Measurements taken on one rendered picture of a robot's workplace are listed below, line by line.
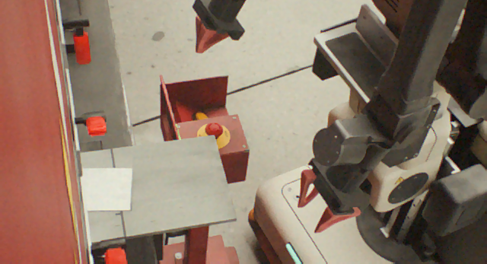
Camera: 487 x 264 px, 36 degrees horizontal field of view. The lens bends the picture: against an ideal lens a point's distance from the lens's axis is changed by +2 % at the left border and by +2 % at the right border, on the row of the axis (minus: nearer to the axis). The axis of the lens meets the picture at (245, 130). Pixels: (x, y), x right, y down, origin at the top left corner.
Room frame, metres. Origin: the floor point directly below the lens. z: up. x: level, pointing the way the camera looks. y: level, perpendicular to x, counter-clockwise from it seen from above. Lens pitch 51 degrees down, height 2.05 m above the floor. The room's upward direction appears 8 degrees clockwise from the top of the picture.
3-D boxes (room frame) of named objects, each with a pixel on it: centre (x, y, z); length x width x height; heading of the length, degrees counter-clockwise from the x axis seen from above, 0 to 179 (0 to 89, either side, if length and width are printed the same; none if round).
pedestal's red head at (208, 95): (1.05, 0.09, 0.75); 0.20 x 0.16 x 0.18; 21
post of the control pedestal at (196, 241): (1.05, 0.09, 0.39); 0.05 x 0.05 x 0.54; 21
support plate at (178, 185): (0.71, 0.15, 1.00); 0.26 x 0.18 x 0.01; 110
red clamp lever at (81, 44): (0.82, 0.28, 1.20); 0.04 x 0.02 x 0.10; 110
